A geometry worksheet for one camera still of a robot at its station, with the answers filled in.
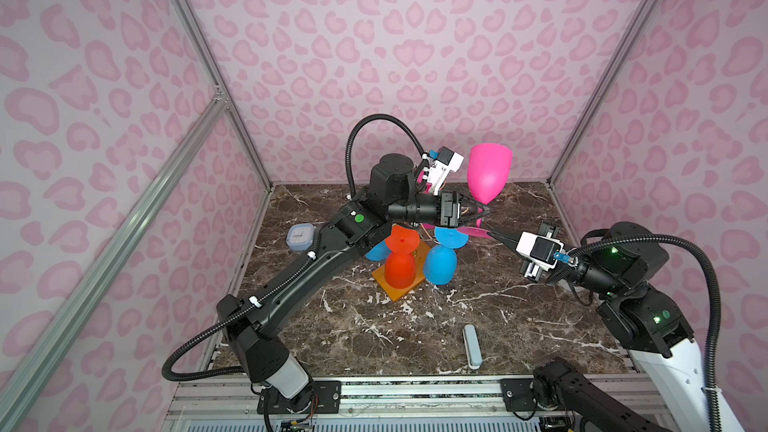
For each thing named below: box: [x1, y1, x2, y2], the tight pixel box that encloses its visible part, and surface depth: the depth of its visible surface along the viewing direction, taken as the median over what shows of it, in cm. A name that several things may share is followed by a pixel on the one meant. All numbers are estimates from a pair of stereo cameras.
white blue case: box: [462, 324, 483, 370], surface depth 80 cm
